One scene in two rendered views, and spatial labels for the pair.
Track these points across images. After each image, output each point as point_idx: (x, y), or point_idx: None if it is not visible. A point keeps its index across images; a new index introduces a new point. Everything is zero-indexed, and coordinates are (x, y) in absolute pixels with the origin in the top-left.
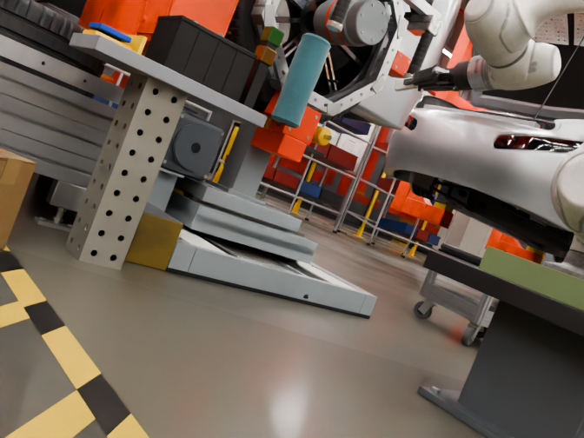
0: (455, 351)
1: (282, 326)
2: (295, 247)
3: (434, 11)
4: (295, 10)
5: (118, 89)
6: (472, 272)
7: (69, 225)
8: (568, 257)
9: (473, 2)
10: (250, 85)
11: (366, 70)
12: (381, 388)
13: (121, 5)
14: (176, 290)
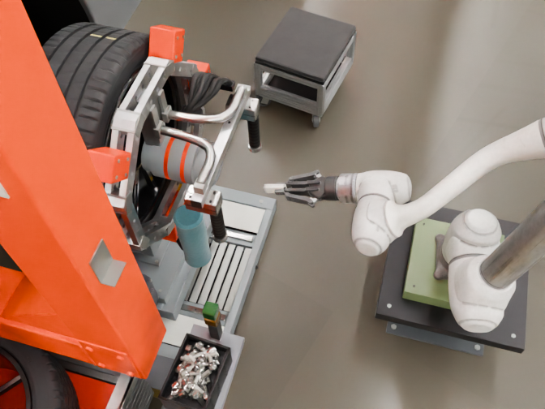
0: (328, 168)
1: (301, 354)
2: (210, 227)
3: (246, 96)
4: None
5: (128, 393)
6: (409, 323)
7: None
8: (446, 266)
9: (362, 247)
10: (217, 333)
11: (176, 103)
12: (380, 364)
13: (28, 337)
14: (254, 406)
